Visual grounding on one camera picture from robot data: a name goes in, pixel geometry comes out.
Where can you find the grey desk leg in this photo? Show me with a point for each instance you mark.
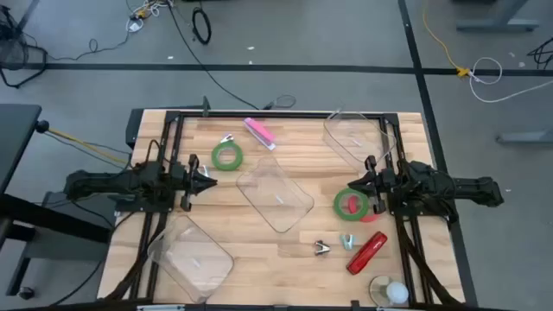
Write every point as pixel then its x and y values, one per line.
pixel 497 25

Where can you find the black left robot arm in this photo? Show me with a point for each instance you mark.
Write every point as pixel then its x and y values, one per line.
pixel 108 181

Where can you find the black floor fan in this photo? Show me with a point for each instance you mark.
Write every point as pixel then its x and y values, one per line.
pixel 13 54

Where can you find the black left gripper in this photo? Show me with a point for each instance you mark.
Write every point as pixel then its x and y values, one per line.
pixel 183 181

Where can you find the black desk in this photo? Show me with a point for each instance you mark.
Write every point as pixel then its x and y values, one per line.
pixel 17 129

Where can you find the green tape roll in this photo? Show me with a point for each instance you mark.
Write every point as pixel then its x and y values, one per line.
pixel 339 207
pixel 214 155

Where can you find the red stapler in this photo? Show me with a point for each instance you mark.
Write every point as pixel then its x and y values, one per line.
pixel 367 252

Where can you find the black caster wheel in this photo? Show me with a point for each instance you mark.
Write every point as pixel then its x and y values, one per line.
pixel 26 293

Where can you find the clear plastic bin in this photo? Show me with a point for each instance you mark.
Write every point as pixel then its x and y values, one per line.
pixel 354 138
pixel 190 259
pixel 276 194

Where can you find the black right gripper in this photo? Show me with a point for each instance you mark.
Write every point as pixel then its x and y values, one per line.
pixel 380 183

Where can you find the yellow rod with black knob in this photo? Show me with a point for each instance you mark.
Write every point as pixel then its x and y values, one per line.
pixel 42 126

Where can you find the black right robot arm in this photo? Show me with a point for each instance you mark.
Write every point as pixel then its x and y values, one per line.
pixel 453 188

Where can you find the silver staple remover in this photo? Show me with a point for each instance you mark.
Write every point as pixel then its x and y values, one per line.
pixel 226 138

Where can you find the grey desk foot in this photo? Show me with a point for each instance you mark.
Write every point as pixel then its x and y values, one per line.
pixel 527 137

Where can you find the light bulb on metal base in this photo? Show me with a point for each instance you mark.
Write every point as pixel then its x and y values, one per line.
pixel 396 293

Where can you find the pink stapler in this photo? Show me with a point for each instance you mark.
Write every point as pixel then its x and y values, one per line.
pixel 259 131

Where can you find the teal staple remover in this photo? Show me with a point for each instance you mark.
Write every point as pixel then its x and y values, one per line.
pixel 347 242

